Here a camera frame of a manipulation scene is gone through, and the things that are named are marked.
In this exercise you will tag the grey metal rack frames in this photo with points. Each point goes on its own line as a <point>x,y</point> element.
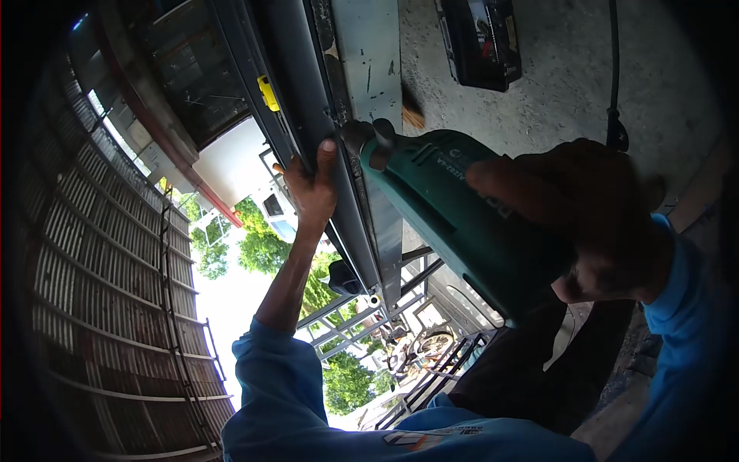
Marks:
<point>358,326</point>

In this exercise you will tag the corrugated metal roof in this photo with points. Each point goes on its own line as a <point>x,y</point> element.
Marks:
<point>109,277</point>

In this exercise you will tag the person's right fingers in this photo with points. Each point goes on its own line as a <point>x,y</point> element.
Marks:
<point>496,182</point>

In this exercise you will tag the person's left hand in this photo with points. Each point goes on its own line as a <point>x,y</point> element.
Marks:
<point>312,193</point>

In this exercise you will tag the bicycle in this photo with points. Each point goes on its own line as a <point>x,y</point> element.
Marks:
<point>424,346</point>

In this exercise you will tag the brown brush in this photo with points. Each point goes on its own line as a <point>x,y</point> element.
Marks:
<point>412,111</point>

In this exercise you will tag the person's left thumb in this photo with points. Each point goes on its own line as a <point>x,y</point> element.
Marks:
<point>327,159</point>

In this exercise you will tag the dark grey metal frame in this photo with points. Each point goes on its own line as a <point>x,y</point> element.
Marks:
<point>300,104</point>

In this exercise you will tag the person's right hand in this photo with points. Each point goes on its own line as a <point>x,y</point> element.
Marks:
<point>600,219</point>

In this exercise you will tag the light grey steel beam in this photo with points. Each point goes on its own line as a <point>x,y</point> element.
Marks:
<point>369,58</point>

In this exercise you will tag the yellow plastic clip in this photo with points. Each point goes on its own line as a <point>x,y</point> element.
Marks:
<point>268,93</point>

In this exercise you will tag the green electric drill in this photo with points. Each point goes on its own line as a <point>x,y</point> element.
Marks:
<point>456,208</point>

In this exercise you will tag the black tool case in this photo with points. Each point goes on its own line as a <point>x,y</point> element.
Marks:
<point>482,43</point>

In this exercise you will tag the white vehicle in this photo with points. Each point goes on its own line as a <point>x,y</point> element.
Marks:
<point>278,212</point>

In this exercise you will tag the person's left fingers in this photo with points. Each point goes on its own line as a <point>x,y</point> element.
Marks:
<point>284,168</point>

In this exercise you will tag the person's legs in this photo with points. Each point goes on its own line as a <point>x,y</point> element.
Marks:
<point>519,369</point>

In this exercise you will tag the person's body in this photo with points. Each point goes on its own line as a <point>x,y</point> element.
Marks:
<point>300,416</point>

